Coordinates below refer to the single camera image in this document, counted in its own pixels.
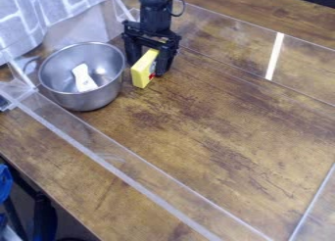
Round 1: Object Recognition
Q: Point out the grey brick pattern cloth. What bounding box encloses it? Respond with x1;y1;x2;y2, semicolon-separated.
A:
0;0;104;66

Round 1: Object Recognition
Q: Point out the stainless steel bowl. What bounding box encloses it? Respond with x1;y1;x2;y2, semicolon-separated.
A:
37;42;125;112

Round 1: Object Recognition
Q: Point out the black table leg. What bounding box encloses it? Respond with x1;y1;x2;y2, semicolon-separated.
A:
0;163;57;241

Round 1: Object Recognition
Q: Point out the yellow butter block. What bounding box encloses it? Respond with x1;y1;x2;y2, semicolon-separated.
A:
131;49;160;88

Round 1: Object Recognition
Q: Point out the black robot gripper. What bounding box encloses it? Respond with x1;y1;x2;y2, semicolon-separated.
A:
121;21;181;76

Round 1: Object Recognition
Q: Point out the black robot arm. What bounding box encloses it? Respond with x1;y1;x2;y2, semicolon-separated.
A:
121;0;184;76

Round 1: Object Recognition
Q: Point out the blue object at edge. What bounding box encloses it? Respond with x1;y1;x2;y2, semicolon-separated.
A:
0;165;13;235

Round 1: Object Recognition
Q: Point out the clear acrylic barrier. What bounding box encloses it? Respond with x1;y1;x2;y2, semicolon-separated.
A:
0;0;335;241

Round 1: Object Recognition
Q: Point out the white object in bowl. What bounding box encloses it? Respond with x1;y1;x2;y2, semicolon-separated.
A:
72;63;99;92

